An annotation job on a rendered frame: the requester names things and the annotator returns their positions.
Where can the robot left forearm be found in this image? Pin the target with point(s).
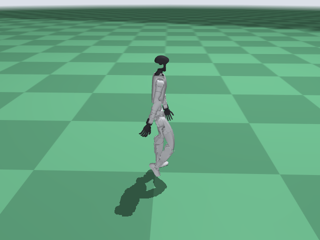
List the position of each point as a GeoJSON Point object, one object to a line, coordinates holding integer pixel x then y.
{"type": "Point", "coordinates": [165, 103]}

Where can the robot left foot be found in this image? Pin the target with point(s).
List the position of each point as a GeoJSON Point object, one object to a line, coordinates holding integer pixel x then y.
{"type": "Point", "coordinates": [164, 164]}

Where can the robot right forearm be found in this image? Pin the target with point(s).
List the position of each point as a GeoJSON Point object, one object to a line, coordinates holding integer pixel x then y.
{"type": "Point", "coordinates": [153, 112]}

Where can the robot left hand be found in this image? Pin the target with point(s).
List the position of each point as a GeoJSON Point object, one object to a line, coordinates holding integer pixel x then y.
{"type": "Point", "coordinates": [167, 112]}

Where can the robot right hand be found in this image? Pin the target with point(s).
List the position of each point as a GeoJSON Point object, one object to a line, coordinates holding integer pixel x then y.
{"type": "Point", "coordinates": [146, 130]}

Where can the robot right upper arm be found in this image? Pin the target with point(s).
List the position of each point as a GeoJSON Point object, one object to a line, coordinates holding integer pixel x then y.
{"type": "Point", "coordinates": [159, 85]}

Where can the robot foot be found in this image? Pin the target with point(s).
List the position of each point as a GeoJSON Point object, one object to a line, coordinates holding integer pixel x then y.
{"type": "Point", "coordinates": [164, 164]}
{"type": "Point", "coordinates": [155, 171]}

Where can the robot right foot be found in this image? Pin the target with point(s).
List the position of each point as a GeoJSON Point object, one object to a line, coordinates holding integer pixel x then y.
{"type": "Point", "coordinates": [155, 171]}

